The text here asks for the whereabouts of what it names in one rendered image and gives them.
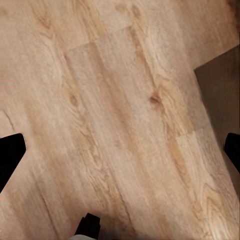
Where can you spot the cabinet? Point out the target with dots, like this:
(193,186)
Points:
(219,81)

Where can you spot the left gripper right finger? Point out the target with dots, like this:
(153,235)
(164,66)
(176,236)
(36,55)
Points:
(232,148)

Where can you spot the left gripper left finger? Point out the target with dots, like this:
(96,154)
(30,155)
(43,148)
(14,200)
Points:
(12,150)

